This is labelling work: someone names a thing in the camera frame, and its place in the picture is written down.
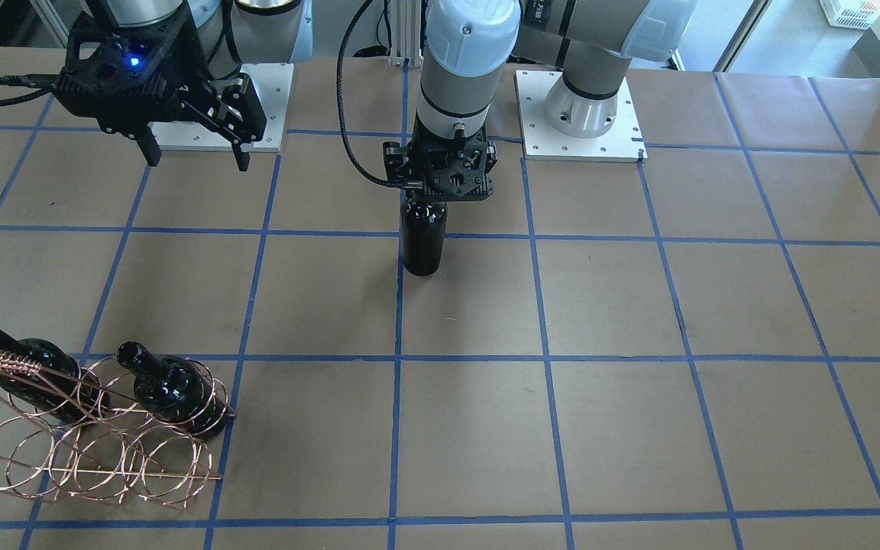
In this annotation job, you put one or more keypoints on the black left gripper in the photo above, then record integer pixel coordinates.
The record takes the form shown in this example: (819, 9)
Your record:
(395, 160)

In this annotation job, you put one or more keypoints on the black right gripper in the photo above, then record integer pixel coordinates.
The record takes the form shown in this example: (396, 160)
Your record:
(194, 70)

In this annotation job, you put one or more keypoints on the dark wine bottle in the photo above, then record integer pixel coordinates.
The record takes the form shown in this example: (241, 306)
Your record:
(172, 390)
(423, 227)
(61, 387)

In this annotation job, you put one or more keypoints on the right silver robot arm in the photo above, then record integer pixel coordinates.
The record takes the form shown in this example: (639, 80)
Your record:
(234, 34)

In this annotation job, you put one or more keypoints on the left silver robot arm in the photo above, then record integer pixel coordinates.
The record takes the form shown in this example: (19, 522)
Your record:
(465, 46)

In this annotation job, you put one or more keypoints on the dark wine bottle in basket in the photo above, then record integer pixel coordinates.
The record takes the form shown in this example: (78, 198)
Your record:
(172, 390)

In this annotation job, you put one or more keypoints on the white plastic crate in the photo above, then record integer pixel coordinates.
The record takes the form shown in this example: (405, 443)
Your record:
(850, 14)

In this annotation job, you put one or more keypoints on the aluminium frame post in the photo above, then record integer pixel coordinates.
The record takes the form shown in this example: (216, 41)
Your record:
(406, 29)

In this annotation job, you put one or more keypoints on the copper wire wine basket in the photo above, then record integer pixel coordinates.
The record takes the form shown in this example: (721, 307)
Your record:
(108, 457)

